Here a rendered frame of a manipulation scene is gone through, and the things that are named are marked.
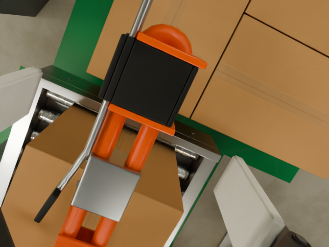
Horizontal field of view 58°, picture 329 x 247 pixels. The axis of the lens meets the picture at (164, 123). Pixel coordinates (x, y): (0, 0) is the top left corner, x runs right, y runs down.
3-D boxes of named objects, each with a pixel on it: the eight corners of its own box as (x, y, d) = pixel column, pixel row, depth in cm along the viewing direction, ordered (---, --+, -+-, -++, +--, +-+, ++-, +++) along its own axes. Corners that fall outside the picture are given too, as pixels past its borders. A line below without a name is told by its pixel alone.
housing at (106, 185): (125, 203, 40) (121, 224, 35) (77, 185, 39) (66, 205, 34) (145, 159, 38) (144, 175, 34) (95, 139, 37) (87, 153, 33)
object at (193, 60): (171, 122, 36) (173, 136, 31) (113, 99, 35) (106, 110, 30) (201, 58, 34) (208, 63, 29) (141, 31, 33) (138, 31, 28)
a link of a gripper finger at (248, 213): (273, 218, 13) (288, 224, 13) (233, 154, 19) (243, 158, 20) (239, 269, 14) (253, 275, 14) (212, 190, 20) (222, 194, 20)
